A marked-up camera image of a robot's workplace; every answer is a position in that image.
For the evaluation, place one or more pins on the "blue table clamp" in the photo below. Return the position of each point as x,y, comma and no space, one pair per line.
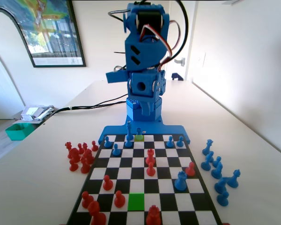
175,76

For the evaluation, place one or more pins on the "blue chess rook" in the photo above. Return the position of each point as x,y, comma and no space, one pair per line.
138,133
180,181

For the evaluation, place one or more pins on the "pile of papers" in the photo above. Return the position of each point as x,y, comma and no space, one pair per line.
35,112

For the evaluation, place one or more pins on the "green plastic bin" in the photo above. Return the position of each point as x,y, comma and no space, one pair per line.
18,132

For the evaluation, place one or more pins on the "blue chess queen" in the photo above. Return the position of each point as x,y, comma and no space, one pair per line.
233,180
207,148

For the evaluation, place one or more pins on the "blue geared gripper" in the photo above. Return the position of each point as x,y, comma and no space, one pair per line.
141,87

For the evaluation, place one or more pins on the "red chess rook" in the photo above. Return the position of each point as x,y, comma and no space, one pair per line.
150,155
153,215

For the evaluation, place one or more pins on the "blue arm base plate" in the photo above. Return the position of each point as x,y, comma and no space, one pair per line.
154,130

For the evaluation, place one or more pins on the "white door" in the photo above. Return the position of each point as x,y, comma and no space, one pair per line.
174,10

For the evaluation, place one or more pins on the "black framed poster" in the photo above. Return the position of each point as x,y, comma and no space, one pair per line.
53,35

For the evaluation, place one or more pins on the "blue chess pawn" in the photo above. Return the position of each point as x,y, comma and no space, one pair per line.
107,142
116,151
128,142
180,142
169,142
223,199
216,162
206,164

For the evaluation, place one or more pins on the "black and white chessboard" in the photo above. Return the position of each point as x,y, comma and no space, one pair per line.
124,173

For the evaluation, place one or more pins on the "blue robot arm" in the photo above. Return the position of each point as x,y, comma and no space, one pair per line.
142,54

